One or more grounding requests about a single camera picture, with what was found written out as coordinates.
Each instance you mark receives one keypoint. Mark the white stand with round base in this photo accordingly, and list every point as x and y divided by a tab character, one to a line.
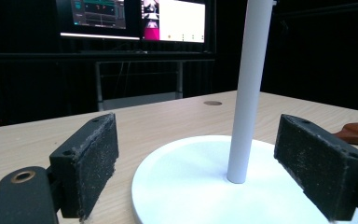
245	174

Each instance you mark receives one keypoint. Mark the black shelf rail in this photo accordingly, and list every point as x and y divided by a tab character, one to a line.
74	56

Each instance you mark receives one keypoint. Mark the grey metal frame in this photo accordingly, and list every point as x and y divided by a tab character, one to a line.
136	90

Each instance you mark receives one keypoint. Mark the bright computer monitor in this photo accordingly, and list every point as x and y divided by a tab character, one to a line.
175	20

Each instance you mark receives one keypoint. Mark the dark computer monitor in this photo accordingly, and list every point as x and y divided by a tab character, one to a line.
99	17

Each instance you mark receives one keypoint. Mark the round table grommet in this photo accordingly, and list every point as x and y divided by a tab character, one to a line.
212	103

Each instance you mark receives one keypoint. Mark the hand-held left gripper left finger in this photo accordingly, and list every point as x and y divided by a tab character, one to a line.
88	165

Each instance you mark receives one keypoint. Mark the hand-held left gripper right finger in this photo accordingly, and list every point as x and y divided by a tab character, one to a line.
318	168

